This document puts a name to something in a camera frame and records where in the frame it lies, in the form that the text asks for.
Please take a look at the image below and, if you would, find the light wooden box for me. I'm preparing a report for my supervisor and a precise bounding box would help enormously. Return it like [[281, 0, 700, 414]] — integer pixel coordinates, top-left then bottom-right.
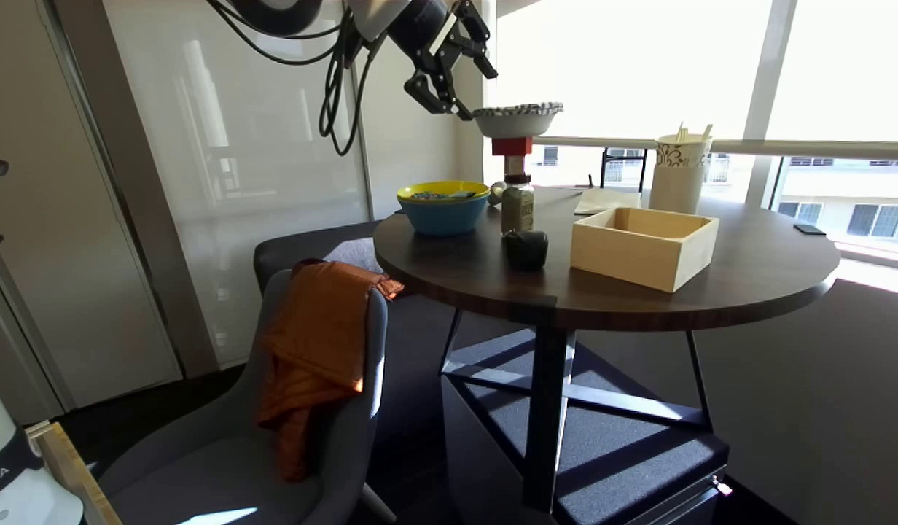
[[569, 202, 722, 298]]

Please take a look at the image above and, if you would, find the round dark wood table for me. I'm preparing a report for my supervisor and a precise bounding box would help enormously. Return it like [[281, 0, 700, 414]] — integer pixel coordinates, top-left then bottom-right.
[[371, 185, 842, 518]]

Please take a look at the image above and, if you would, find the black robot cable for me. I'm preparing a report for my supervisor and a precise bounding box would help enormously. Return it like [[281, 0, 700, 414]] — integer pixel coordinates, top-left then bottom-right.
[[203, 0, 384, 161]]

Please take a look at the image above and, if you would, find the white ceramic pitcher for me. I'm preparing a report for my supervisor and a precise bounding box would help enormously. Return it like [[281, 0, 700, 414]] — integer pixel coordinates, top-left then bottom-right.
[[647, 121, 716, 216]]

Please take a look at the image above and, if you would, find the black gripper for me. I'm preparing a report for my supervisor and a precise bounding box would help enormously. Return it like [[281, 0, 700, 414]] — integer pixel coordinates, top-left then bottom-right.
[[384, 0, 502, 121]]

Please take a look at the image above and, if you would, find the red-capped bottle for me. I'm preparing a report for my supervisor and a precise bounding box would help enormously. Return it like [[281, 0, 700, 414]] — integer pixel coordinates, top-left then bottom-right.
[[498, 155, 539, 239]]

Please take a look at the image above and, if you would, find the yellow shallow dish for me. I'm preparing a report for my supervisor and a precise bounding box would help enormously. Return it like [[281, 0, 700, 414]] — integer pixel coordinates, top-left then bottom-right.
[[394, 177, 493, 209]]

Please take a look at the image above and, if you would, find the light wooden stick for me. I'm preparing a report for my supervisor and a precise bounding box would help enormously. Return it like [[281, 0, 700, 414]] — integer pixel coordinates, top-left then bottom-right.
[[24, 417, 125, 525]]

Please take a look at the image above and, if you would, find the small black round object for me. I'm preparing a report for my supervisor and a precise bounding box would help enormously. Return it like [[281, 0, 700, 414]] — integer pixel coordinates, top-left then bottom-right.
[[502, 228, 550, 273]]

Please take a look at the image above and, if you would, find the black chair outside window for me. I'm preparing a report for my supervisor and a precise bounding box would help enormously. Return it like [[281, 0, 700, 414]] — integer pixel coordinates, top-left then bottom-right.
[[597, 146, 654, 194]]

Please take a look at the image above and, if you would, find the orange jacket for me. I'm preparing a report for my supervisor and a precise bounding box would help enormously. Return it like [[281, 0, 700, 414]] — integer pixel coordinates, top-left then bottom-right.
[[253, 258, 409, 483]]

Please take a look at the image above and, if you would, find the grey armchair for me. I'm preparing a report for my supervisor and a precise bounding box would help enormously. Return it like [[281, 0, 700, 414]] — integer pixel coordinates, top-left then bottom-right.
[[95, 258, 399, 525]]

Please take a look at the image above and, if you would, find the white roller blind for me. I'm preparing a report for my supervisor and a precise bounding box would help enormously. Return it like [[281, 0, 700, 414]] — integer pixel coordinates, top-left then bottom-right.
[[486, 0, 776, 149], [765, 0, 898, 149]]

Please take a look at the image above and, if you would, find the white bag with black strap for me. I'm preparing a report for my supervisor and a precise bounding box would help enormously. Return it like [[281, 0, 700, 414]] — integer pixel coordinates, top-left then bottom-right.
[[0, 374, 87, 525]]

